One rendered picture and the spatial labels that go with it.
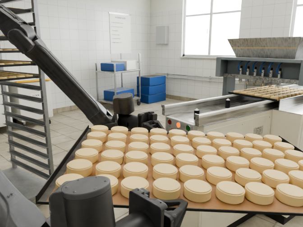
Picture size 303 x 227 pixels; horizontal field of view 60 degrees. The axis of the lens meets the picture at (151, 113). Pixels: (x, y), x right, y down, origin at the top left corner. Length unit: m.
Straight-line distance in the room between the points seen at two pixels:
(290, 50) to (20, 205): 1.84
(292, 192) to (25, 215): 0.43
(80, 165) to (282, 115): 1.62
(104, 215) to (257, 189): 0.30
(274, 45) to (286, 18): 3.37
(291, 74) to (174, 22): 4.78
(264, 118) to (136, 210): 1.59
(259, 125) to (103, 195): 1.65
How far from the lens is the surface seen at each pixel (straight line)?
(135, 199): 0.40
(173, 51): 6.50
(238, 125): 1.70
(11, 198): 0.38
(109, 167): 0.54
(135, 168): 0.53
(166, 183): 0.49
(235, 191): 0.50
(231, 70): 2.27
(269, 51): 2.06
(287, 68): 2.02
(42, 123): 2.19
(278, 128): 2.01
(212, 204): 0.49
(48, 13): 5.39
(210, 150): 0.67
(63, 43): 5.47
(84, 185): 0.33
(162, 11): 6.79
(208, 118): 1.48
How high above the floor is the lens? 1.25
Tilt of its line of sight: 14 degrees down
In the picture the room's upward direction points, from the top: straight up
